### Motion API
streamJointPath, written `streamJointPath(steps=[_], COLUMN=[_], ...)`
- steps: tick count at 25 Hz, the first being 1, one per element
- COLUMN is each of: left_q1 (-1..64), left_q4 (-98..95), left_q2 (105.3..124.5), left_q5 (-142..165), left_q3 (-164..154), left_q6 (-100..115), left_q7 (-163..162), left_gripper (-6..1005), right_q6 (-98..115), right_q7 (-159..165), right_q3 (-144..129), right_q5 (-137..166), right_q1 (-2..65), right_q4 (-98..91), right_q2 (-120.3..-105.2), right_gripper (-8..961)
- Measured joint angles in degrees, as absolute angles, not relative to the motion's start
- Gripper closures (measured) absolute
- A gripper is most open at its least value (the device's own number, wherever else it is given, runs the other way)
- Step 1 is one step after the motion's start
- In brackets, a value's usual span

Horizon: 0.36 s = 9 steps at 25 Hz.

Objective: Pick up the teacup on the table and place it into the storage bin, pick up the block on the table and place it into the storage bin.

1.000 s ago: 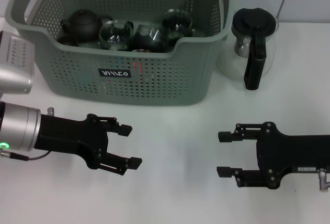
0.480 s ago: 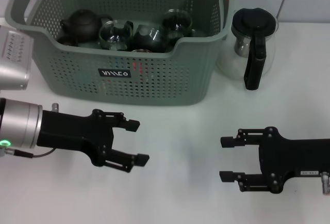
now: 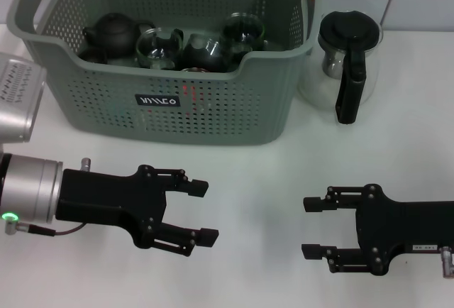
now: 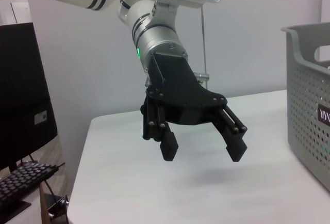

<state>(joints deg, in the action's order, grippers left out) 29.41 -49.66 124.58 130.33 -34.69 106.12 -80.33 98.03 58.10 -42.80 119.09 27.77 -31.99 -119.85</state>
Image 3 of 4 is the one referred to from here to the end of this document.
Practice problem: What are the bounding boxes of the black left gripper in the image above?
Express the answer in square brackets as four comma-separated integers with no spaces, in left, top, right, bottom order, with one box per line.
[55,165,220,257]

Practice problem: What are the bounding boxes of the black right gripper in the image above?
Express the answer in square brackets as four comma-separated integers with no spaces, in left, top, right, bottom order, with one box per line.
[301,183,454,277]

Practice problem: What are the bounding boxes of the grey perforated storage bin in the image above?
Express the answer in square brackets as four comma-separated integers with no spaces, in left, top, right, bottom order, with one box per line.
[6,0,324,147]

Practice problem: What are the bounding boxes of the black clay teapot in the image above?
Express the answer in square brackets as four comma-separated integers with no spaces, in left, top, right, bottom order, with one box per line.
[82,12,154,57]

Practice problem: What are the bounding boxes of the glass carafe with black lid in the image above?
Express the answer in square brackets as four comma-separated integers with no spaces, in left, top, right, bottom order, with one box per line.
[299,10,384,125]

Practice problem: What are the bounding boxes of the right gripper cable with plug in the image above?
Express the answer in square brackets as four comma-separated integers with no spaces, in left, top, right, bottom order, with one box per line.
[439,246,454,280]

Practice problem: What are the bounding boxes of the gripper cable with plug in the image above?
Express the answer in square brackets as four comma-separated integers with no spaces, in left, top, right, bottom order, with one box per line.
[3,157,93,237]
[439,246,454,280]

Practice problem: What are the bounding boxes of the left gripper cable with plug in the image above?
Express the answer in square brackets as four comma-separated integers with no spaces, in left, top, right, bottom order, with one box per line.
[3,157,93,237]

